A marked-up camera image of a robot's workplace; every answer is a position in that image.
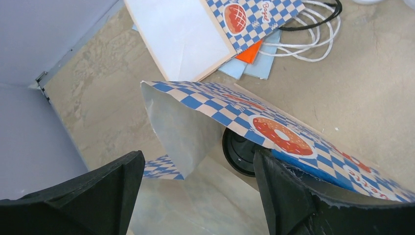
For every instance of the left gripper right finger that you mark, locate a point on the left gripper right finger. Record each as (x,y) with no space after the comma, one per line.
(297,203)

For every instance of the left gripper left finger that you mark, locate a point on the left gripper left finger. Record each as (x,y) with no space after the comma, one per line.
(100,202)

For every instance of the checkered paper bag blue handles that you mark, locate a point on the checkered paper bag blue handles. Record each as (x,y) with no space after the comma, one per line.
(188,119)

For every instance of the stack of flat paper bags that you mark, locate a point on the stack of flat paper bags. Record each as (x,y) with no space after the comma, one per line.
(190,39)

